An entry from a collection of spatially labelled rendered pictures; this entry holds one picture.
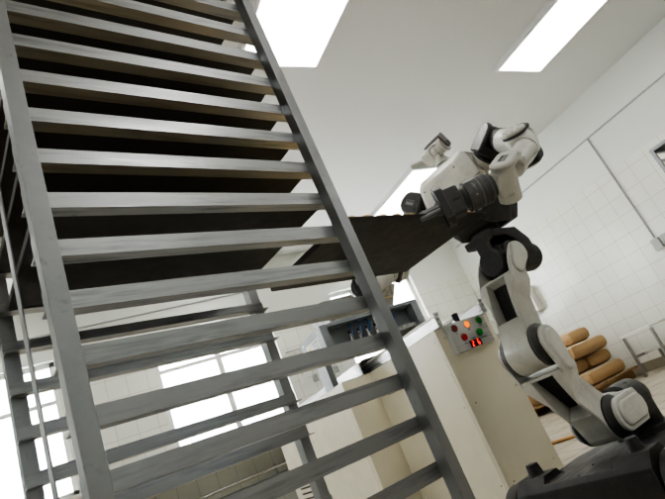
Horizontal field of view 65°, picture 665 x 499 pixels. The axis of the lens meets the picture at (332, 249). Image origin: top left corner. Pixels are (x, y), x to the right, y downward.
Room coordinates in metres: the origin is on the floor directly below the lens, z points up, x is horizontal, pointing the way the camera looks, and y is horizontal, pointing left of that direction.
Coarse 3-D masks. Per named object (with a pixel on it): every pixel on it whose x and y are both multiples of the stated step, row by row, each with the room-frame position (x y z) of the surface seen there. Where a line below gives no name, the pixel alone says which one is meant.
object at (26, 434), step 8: (64, 416) 1.04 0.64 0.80; (48, 424) 1.02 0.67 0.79; (56, 424) 1.03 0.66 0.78; (64, 424) 1.04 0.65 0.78; (16, 432) 0.98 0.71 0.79; (24, 432) 0.99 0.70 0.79; (32, 432) 1.00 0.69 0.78; (40, 432) 1.01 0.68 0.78; (48, 432) 1.00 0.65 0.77; (56, 432) 1.02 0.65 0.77; (24, 440) 0.97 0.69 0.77; (32, 440) 0.99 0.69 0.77
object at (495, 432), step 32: (416, 352) 2.59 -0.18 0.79; (448, 352) 2.43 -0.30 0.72; (480, 352) 2.52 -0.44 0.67; (448, 384) 2.48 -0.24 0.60; (480, 384) 2.48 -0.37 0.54; (512, 384) 2.57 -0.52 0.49; (448, 416) 2.57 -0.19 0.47; (480, 416) 2.44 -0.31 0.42; (512, 416) 2.52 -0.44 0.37; (416, 448) 2.88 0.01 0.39; (480, 448) 2.47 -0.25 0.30; (512, 448) 2.48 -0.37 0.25; (544, 448) 2.57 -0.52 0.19; (480, 480) 2.55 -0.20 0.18; (512, 480) 2.44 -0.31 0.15
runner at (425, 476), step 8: (432, 464) 1.10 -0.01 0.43; (416, 472) 1.06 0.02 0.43; (424, 472) 1.07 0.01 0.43; (432, 472) 1.09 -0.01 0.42; (400, 480) 1.03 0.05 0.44; (408, 480) 1.04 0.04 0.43; (416, 480) 1.06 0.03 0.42; (424, 480) 1.07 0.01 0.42; (432, 480) 1.08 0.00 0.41; (392, 488) 1.01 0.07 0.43; (400, 488) 1.03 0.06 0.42; (408, 488) 1.04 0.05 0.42; (416, 488) 1.05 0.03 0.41; (376, 496) 0.99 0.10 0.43; (384, 496) 1.00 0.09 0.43; (392, 496) 1.01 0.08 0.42; (400, 496) 1.02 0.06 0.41; (408, 496) 1.03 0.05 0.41
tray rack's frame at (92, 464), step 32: (0, 0) 0.67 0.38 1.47; (224, 0) 1.16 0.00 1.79; (0, 32) 0.67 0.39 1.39; (0, 64) 0.66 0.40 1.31; (32, 128) 0.68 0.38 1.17; (32, 160) 0.67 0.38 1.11; (0, 192) 0.82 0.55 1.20; (32, 192) 0.66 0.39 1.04; (32, 224) 0.66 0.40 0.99; (0, 288) 0.99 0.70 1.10; (64, 288) 0.67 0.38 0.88; (0, 320) 0.99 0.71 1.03; (64, 320) 0.67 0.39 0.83; (0, 352) 1.00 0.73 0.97; (64, 352) 0.66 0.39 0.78; (32, 384) 0.84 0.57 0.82; (64, 384) 0.66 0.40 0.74; (96, 416) 0.68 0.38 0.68; (32, 448) 1.00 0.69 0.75; (96, 448) 0.67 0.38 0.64; (96, 480) 0.66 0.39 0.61
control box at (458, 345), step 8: (464, 320) 2.49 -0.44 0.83; (472, 320) 2.51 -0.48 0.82; (448, 328) 2.43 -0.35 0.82; (464, 328) 2.47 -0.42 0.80; (472, 328) 2.50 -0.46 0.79; (480, 328) 2.52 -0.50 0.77; (488, 328) 2.55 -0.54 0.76; (448, 336) 2.43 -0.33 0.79; (456, 336) 2.44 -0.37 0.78; (472, 336) 2.49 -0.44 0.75; (480, 336) 2.51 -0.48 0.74; (488, 336) 2.53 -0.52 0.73; (456, 344) 2.43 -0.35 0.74; (464, 344) 2.45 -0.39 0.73; (480, 344) 2.49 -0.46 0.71; (456, 352) 2.43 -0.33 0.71
